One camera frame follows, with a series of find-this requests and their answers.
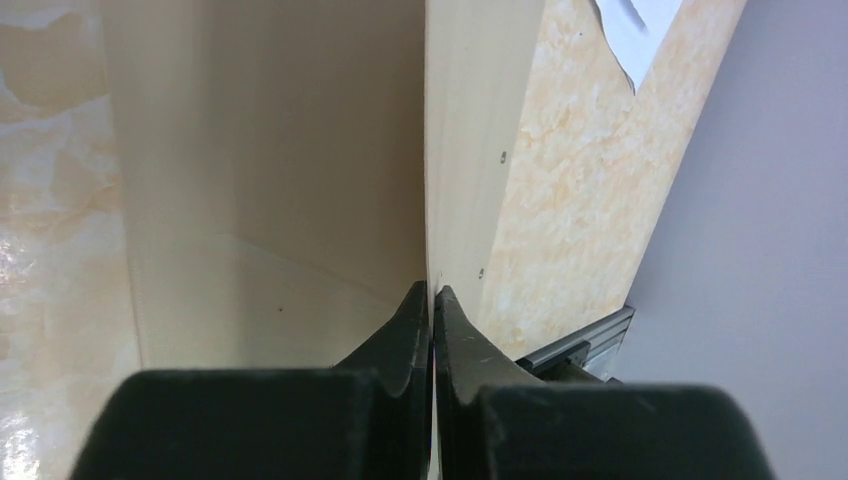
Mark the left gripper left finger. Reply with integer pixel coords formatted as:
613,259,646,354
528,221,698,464
71,281,432,479

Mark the beige file folder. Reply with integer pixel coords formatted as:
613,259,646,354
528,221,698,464
99,1,544,368

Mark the blank white paper sheet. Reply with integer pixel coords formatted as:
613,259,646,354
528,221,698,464
594,0,682,94

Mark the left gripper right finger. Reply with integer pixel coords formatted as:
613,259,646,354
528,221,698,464
434,287,774,479

